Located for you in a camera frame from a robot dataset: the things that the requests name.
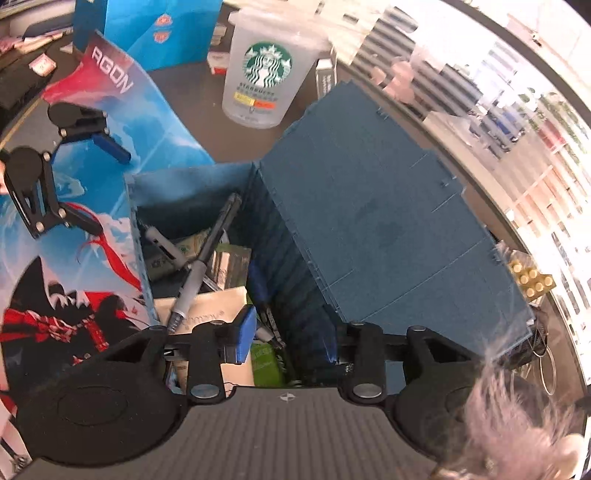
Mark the frosted plastic cup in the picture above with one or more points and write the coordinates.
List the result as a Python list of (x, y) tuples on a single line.
[(268, 74)]

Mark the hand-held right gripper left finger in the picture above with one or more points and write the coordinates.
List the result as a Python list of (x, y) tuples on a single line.
[(244, 332)]

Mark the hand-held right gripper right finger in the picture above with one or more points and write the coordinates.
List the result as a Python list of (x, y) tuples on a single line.
[(364, 350)]

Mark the light green packet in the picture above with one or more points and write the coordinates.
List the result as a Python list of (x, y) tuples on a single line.
[(265, 364)]

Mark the printed gaming mouse mat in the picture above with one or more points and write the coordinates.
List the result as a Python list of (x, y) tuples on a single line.
[(152, 124)]

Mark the beige paper packet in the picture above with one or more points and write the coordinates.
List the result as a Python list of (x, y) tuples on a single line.
[(207, 314)]

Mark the grey and white marker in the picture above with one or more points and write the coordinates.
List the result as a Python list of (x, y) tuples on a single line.
[(161, 244)]

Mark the blue paper bag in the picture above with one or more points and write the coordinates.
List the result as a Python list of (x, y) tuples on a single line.
[(157, 27)]

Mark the white printed box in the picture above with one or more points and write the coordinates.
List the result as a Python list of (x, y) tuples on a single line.
[(325, 74)]

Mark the red and white card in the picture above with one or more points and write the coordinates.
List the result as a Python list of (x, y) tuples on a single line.
[(217, 62)]

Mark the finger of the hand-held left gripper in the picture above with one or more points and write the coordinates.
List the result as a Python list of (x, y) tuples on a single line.
[(48, 203), (113, 148)]

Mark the pink packet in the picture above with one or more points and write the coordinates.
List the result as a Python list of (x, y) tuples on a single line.
[(42, 62)]

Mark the teal folding storage box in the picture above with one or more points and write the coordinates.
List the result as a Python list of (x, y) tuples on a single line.
[(392, 207)]

